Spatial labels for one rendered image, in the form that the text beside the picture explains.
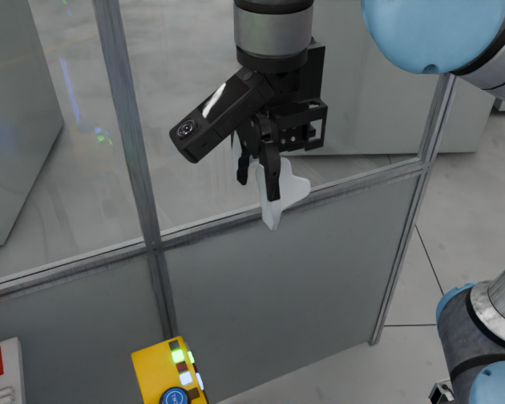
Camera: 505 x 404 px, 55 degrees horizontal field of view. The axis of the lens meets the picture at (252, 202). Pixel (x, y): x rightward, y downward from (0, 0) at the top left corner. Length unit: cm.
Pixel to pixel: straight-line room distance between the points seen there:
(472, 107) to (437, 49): 292
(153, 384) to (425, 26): 77
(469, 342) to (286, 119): 47
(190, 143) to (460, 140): 294
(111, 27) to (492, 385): 82
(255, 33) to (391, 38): 18
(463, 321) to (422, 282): 175
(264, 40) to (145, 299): 103
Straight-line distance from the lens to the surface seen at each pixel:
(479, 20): 31
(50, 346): 146
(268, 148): 50
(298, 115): 51
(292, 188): 55
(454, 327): 84
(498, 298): 79
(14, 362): 130
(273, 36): 46
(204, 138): 49
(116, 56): 96
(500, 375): 77
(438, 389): 112
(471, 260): 276
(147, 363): 95
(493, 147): 364
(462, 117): 324
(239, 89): 50
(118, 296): 135
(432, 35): 31
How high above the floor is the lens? 188
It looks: 42 degrees down
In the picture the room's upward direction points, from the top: straight up
